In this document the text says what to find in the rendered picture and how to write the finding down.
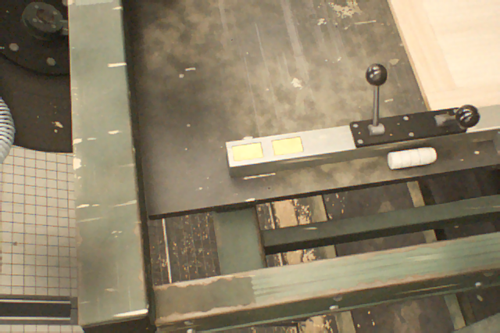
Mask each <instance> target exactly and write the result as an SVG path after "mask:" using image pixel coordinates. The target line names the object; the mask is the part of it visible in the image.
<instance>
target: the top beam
mask: <svg viewBox="0 0 500 333"><path fill-rule="evenodd" d="M68 17H69V43H70V83H71V91H72V116H73V165H74V191H75V215H76V240H77V313H78V325H79V326H80V327H81V329H82V331H83V332H84V333H155V331H156V330H157V326H156V325H155V322H154V320H153V316H152V300H151V290H150V288H151V285H153V280H152V264H151V256H150V247H149V238H148V222H147V213H146V205H145V189H144V180H143V172H142V163H141V147H140V138H139V130H138V113H137V104H136V95H135V87H134V71H133V63H132V54H131V45H130V29H129V20H128V11H127V0H68Z"/></svg>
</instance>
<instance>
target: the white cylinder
mask: <svg viewBox="0 0 500 333"><path fill-rule="evenodd" d="M435 160H436V154H435V151H434V150H433V149H432V148H422V149H412V150H407V151H401V152H390V153H389V154H388V155H387V162H388V166H389V167H390V168H391V169H392V170H393V169H399V168H405V167H414V166H420V165H426V164H429V163H433V162H434V161H435Z"/></svg>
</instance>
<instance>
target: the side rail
mask: <svg viewBox="0 0 500 333"><path fill-rule="evenodd" d="M497 286H500V231H498V232H493V233H487V234H482V235H473V236H468V237H463V238H453V239H449V240H443V241H438V242H428V243H423V244H417V245H408V246H402V247H398V248H393V249H383V250H378V251H372V252H364V253H358V254H353V255H348V256H339V257H334V258H328V259H323V260H313V261H309V262H303V263H294V264H288V265H283V266H279V267H269V268H264V269H258V270H249V271H243V272H238V273H233V274H224V275H219V276H213V277H204V278H199V279H194V280H188V281H179V282H174V283H169V284H164V285H154V286H152V288H153V289H154V293H155V311H156V320H154V322H155V325H156V326H158V328H159V330H160V333H216V332H221V331H230V330H235V329H240V328H249V327H255V326H259V325H264V324H273V323H278V322H283V321H288V320H297V319H302V318H307V317H316V316H321V315H326V314H331V313H340V312H345V311H349V310H358V309H364V308H369V307H374V306H383V305H387V304H392V303H401V302H406V301H411V300H416V299H425V298H430V297H435V296H441V295H450V294H455V293H460V292H468V291H473V290H478V289H483V288H492V287H497Z"/></svg>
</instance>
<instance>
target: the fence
mask: <svg viewBox="0 0 500 333"><path fill-rule="evenodd" d="M477 108H478V109H479V111H480V120H479V122H478V123H477V125H475V126H474V127H470V128H468V130H467V132H464V133H458V134H448V135H443V136H437V137H431V138H426V139H420V140H415V141H404V142H399V143H393V144H387V145H377V146H371V147H365V148H360V149H357V148H356V147H355V143H354V140H353V137H352V132H351V130H350V126H349V125H345V126H344V127H334V128H328V129H322V130H317V131H306V132H300V133H294V134H284V135H278V136H273V137H267V138H256V139H249V140H244V141H233V142H228V143H226V156H227V164H228V169H229V174H230V178H232V177H242V176H248V175H253V174H264V173H270V172H276V171H281V170H291V169H297V168H303V167H313V166H319V165H324V164H329V163H339V162H345V161H351V160H357V159H367V158H373V157H378V156H387V155H388V154H389V153H390V152H401V151H407V150H412V149H422V148H432V149H436V148H443V147H449V146H454V145H465V144H469V143H470V142H475V141H486V140H491V139H493V138H494V136H495V135H496V134H497V133H498V131H500V104H495V105H489V106H479V107H477ZM292 138H301V143H302V148H303V152H298V153H292V154H287V155H281V156H275V154H274V150H273V144H272V142H273V141H280V140H286V139H292ZM259 143H261V146H262V153H263V157H264V158H259V159H248V160H242V161H237V162H234V157H233V153H232V147H236V146H242V145H252V144H259Z"/></svg>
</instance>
